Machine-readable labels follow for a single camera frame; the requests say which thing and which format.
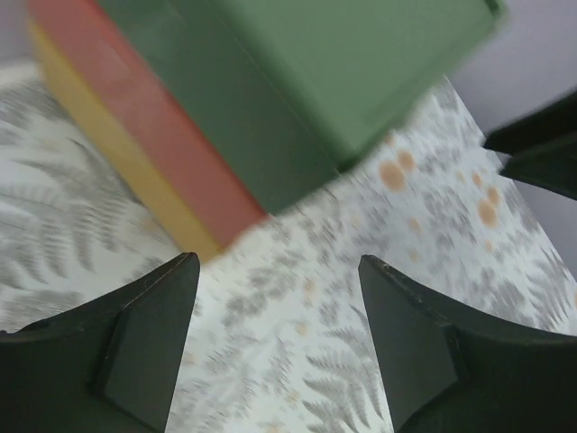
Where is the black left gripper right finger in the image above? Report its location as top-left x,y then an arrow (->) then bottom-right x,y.
358,255 -> 576,433

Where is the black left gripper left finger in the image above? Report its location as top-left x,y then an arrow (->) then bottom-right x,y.
1,253 -> 199,432

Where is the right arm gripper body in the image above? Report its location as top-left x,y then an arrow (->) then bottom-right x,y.
483,92 -> 577,199

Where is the red drawer box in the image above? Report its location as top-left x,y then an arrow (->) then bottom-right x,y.
28,1 -> 266,250

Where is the green drawer box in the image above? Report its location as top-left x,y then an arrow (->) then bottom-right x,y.
102,1 -> 505,214

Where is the yellow drawer box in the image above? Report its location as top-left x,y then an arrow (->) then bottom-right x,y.
27,19 -> 223,262

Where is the floral patterned table mat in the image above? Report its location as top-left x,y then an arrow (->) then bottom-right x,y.
1,63 -> 576,432

